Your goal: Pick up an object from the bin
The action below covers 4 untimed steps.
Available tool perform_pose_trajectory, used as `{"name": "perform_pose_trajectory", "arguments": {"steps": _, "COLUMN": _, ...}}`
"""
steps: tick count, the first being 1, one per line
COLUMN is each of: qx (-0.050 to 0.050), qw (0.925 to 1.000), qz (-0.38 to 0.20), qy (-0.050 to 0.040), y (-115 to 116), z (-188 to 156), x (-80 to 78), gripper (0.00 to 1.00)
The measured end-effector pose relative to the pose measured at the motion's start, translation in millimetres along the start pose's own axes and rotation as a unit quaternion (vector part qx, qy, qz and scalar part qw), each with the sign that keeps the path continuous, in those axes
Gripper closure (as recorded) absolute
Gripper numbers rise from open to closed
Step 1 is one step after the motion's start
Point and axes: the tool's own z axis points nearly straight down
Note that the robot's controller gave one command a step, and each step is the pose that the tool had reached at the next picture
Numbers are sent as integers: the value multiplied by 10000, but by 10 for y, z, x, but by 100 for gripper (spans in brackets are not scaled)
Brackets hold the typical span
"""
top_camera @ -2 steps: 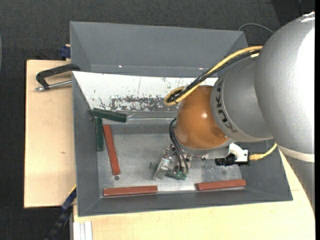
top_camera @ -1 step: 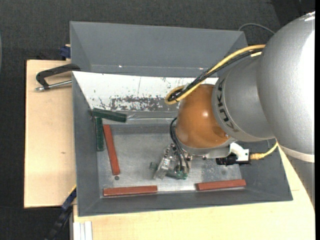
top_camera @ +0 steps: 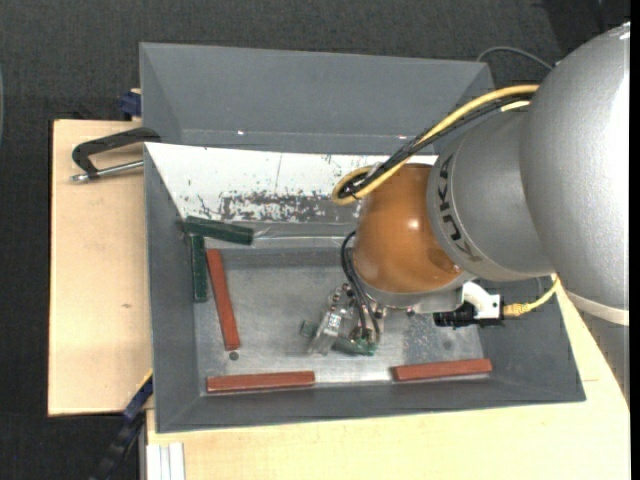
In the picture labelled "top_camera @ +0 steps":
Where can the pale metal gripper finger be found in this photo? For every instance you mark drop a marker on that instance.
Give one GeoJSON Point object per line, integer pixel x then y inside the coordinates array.
{"type": "Point", "coordinates": [311, 329]}
{"type": "Point", "coordinates": [326, 337]}

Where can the grey metal bin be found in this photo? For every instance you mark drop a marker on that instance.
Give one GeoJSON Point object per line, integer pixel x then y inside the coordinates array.
{"type": "Point", "coordinates": [280, 313]}

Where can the red-brown flat block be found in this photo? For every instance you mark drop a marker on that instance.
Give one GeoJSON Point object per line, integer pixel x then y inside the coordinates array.
{"type": "Point", "coordinates": [442, 370]}
{"type": "Point", "coordinates": [260, 381]}
{"type": "Point", "coordinates": [224, 303]}

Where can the dark green flat block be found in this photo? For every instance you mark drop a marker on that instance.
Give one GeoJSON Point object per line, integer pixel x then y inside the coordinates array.
{"type": "Point", "coordinates": [200, 273]}
{"type": "Point", "coordinates": [220, 230]}

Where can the pale wood flat board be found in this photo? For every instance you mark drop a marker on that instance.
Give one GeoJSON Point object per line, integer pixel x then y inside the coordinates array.
{"type": "Point", "coordinates": [95, 278]}

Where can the black cylinder on white bracket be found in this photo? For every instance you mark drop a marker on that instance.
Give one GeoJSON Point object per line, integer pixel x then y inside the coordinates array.
{"type": "Point", "coordinates": [480, 304]}

